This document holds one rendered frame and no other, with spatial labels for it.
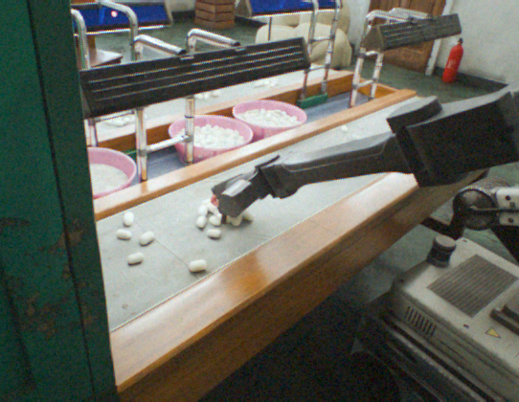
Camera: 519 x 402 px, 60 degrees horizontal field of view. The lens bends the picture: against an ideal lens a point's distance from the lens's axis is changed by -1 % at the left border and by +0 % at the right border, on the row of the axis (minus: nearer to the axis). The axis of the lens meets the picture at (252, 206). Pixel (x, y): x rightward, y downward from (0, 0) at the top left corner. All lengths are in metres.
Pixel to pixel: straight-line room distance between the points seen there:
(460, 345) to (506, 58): 4.58
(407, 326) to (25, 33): 1.29
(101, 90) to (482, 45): 5.18
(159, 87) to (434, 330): 0.99
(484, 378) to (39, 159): 1.24
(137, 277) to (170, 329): 0.18
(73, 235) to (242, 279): 0.48
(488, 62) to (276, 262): 5.00
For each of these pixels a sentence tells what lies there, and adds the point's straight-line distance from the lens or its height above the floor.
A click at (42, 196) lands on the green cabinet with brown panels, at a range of 0.42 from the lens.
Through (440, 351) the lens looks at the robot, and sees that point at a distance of 1.43.
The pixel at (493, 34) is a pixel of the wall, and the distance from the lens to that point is 5.70.
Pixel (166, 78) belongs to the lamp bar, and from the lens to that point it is 0.89.
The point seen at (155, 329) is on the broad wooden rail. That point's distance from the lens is 0.78.
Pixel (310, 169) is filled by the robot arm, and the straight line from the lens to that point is 0.78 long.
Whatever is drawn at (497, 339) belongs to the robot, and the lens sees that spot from 1.38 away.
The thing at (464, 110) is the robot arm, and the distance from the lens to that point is 0.56.
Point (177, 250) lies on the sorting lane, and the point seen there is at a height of 0.74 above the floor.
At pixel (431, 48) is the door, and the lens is 5.85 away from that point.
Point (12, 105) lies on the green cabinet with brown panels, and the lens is 0.38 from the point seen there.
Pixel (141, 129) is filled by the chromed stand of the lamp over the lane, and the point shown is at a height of 0.90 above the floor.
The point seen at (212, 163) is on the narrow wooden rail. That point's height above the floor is 0.76.
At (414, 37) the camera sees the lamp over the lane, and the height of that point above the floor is 1.06.
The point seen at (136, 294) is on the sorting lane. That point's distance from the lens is 0.88.
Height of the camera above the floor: 1.34
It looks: 32 degrees down
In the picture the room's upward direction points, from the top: 6 degrees clockwise
